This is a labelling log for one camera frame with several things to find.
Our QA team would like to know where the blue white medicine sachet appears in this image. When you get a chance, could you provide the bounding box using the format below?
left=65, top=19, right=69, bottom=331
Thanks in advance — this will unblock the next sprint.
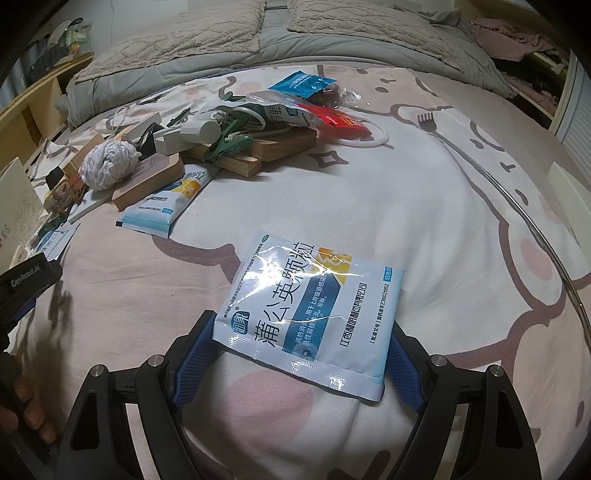
left=28, top=223, right=78, bottom=261

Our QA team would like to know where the person's left hand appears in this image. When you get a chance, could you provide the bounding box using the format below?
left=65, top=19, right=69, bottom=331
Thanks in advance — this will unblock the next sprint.
left=1, top=352, right=57, bottom=445

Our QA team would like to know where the white shoe box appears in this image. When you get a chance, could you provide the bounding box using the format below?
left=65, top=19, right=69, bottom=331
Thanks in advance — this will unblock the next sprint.
left=0, top=157, right=43, bottom=273

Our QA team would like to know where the black small cube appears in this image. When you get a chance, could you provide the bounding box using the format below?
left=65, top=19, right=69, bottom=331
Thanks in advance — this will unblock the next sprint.
left=45, top=167, right=64, bottom=190

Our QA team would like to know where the white crochet yarn ball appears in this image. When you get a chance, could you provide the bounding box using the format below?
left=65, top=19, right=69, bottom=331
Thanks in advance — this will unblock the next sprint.
left=78, top=139, right=140, bottom=191

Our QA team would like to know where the wooden bedside shelf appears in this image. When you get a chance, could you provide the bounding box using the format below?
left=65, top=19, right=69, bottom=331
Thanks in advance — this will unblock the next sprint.
left=0, top=52, right=94, bottom=168

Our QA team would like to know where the pink wooden block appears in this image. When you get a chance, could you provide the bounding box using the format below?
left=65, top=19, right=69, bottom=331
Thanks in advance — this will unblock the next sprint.
left=111, top=153, right=184, bottom=212

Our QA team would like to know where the cartoon bear blanket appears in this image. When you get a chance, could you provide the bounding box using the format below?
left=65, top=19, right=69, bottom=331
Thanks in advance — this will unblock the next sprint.
left=12, top=65, right=590, bottom=479

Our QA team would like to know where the grey folded duvet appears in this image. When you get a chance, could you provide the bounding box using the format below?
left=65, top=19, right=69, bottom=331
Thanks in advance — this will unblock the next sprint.
left=56, top=1, right=512, bottom=127

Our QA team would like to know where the metal back scratcher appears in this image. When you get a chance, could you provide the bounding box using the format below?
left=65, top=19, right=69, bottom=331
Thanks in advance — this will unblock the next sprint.
left=418, top=112, right=590, bottom=336

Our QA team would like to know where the blue wipes packet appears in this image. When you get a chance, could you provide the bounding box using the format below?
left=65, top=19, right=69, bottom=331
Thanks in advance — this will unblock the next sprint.
left=270, top=71, right=335, bottom=99

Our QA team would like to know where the red snack packet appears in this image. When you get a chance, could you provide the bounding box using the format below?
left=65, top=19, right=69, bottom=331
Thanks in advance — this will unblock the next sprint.
left=298, top=104, right=372, bottom=140

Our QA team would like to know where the cluttered wardrobe niche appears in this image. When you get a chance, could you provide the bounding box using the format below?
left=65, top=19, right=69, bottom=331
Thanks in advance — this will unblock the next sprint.
left=469, top=18, right=570, bottom=121

